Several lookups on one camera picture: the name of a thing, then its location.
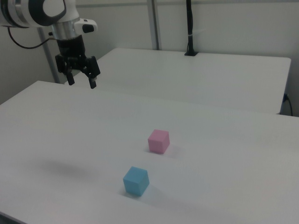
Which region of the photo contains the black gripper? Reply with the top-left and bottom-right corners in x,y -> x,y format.
55,34 -> 101,90

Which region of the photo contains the blue cube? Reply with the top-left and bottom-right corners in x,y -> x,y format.
122,166 -> 150,197

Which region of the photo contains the pink cube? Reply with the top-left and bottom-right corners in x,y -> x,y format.
147,129 -> 170,155

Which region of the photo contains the grey metal frame post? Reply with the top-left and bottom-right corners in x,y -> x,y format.
37,27 -> 63,84
147,0 -> 162,50

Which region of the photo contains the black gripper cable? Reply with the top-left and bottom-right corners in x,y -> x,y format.
7,26 -> 58,50

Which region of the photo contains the black wall cable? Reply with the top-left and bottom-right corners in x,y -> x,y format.
283,93 -> 294,116

